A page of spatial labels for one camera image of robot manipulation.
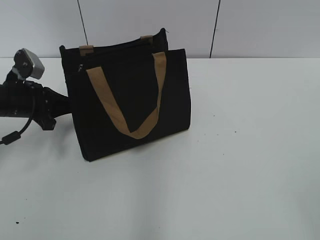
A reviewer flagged black tote bag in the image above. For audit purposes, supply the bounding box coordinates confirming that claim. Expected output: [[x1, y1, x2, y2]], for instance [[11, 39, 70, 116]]
[[59, 28, 191, 162]]

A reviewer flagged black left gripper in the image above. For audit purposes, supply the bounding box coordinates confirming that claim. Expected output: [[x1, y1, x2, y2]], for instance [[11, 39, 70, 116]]
[[0, 71, 72, 131]]

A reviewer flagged black camera cable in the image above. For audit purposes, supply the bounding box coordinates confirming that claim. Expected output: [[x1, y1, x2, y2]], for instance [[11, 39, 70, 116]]
[[0, 113, 35, 146]]

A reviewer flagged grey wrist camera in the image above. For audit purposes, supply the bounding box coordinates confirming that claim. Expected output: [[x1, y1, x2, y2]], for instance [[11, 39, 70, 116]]
[[12, 48, 45, 81]]

